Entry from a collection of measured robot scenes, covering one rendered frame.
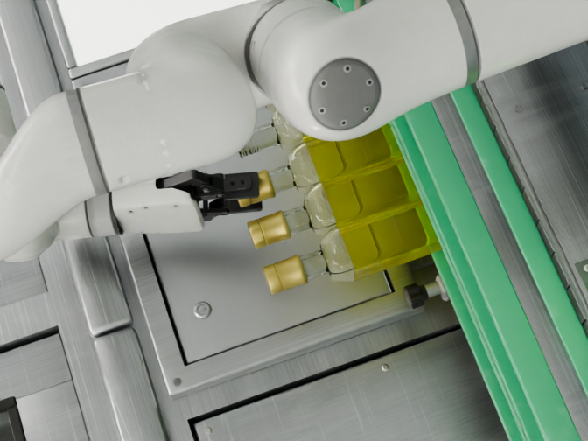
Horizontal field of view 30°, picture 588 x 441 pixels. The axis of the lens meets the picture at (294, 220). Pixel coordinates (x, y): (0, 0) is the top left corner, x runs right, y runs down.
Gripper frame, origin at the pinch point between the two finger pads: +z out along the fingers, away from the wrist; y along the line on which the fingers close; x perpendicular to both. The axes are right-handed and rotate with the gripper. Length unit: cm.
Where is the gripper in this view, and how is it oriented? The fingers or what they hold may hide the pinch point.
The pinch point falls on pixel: (243, 192)
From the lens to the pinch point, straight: 131.3
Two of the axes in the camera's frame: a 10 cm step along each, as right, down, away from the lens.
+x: -0.7, -9.3, 3.6
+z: 10.0, -0.9, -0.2
